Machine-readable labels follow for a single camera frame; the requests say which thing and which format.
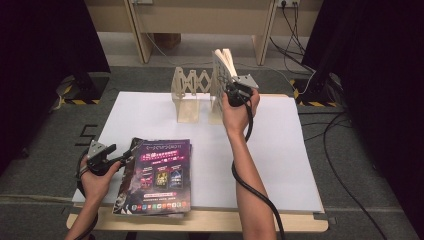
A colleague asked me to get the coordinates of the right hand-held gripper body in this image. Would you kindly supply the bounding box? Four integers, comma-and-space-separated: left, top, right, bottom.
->
223, 73, 260, 108

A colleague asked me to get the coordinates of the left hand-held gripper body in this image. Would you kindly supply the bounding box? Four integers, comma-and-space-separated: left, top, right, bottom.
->
86, 139, 122, 177

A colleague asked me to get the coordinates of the purple magazine with blue spine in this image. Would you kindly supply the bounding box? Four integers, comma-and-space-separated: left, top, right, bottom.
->
124, 138, 193, 216

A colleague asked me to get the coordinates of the wooden book rack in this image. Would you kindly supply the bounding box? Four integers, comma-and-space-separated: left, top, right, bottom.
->
170, 66, 231, 125

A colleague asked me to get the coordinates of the purple magazine with white spine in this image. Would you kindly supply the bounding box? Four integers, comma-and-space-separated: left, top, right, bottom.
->
114, 142, 194, 220

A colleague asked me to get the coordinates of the person's left hand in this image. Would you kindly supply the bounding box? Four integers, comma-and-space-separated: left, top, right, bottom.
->
79, 156, 123, 201

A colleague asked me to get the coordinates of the person's right hand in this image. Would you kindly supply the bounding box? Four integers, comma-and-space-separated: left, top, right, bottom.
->
221, 89, 261, 136

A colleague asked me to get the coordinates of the yellow black hazard tape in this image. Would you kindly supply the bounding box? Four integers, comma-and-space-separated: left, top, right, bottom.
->
289, 79, 339, 108
59, 84, 101, 106

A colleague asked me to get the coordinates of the black stand base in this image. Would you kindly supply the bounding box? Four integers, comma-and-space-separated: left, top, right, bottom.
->
74, 71, 111, 101
293, 71, 341, 104

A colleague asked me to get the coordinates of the white paper sheet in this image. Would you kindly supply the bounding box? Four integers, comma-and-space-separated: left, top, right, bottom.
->
71, 91, 324, 214

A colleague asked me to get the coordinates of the beige wooden desk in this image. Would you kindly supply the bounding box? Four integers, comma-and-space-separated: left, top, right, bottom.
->
84, 0, 324, 66

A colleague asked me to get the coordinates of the brown box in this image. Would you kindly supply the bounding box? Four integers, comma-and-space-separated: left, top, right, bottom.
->
153, 32, 183, 50

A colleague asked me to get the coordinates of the black curtain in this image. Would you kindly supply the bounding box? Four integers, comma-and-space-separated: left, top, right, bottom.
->
0, 0, 111, 174
301, 0, 424, 234

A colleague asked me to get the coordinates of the black socket cable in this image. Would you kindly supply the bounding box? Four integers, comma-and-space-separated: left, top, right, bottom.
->
269, 3, 316, 74

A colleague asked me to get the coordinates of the thick black gripper cable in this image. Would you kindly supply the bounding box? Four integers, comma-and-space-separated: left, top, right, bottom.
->
231, 96, 287, 240

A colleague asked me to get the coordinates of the long black floor cable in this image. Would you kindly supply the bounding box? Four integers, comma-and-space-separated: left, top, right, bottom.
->
321, 111, 389, 240

